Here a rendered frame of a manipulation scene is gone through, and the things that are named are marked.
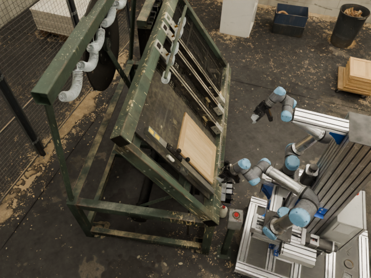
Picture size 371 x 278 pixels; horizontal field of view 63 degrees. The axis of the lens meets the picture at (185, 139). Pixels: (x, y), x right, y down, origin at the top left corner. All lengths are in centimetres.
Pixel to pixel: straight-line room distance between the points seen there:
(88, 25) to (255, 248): 259
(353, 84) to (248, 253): 324
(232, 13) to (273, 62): 120
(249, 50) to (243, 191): 302
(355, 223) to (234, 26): 456
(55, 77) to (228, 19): 472
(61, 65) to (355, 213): 232
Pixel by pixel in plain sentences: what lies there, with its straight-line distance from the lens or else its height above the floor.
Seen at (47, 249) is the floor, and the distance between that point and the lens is 383.
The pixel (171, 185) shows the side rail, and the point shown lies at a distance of 227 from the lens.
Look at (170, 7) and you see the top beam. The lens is 315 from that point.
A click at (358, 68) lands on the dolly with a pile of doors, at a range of 556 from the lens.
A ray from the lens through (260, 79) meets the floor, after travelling 540.
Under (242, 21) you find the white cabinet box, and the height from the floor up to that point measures 33.
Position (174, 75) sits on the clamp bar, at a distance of 274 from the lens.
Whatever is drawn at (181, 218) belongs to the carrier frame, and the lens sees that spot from 281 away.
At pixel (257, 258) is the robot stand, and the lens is 338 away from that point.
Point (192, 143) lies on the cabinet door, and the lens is 273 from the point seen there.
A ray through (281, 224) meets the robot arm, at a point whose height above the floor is 141.
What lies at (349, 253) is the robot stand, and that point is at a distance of 374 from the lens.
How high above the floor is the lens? 335
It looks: 51 degrees down
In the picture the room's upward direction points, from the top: 1 degrees clockwise
